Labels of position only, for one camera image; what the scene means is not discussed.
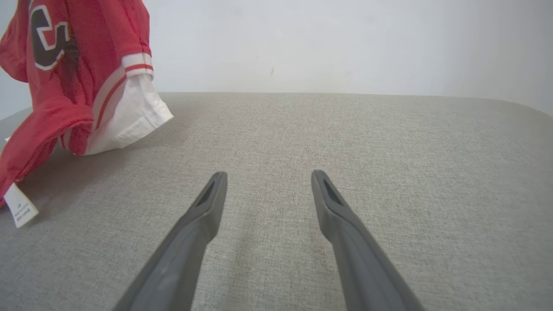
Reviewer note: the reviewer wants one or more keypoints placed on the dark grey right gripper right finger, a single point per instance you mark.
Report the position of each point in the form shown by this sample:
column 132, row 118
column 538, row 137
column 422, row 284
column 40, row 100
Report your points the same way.
column 363, row 268

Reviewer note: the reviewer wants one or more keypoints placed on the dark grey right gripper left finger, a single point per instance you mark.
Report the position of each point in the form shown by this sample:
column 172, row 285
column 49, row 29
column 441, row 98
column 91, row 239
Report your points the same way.
column 181, row 259

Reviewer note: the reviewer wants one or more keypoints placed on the red and white jersey garment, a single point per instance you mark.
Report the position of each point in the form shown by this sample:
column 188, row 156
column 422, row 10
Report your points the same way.
column 86, row 52

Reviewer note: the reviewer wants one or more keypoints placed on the grey fabric sofa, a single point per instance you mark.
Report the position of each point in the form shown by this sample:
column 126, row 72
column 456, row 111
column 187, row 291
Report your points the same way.
column 389, row 172

